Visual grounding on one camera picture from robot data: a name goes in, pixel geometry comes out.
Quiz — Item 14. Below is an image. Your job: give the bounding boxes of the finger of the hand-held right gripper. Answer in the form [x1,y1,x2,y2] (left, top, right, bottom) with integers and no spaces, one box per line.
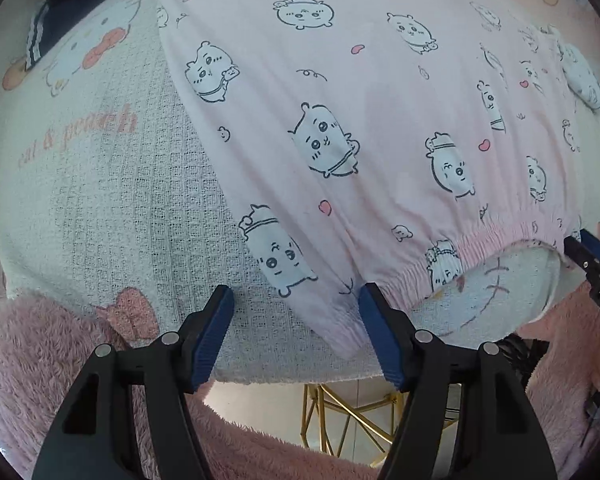
[564,237,600,274]
[580,229,600,262]

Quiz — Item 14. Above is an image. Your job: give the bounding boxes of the white printed folded garment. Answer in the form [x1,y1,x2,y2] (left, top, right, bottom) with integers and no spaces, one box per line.
[555,35,600,112]

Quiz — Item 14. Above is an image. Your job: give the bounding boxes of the pink white cat printed blanket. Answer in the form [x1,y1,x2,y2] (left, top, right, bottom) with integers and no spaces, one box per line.
[0,0,600,387]

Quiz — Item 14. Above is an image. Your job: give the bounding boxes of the black white striped shorts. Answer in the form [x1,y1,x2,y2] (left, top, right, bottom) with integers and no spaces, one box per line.
[24,0,154,74]

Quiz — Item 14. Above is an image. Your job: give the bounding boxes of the pink bear printed pants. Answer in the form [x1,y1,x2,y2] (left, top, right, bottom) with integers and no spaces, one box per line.
[152,0,600,362]

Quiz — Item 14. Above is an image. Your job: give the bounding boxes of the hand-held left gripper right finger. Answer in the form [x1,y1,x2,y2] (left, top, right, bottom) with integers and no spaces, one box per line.
[358,282,561,480]

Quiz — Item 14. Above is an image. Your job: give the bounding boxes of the gold wire frame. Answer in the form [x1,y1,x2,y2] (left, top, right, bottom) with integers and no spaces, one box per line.
[300,382,407,462]

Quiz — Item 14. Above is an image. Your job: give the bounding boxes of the pink fleece clothing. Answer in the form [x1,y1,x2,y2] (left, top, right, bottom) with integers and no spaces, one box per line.
[0,280,600,480]

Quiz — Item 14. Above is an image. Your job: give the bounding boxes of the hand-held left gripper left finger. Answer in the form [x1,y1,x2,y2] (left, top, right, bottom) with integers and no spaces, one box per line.
[32,285,235,480]

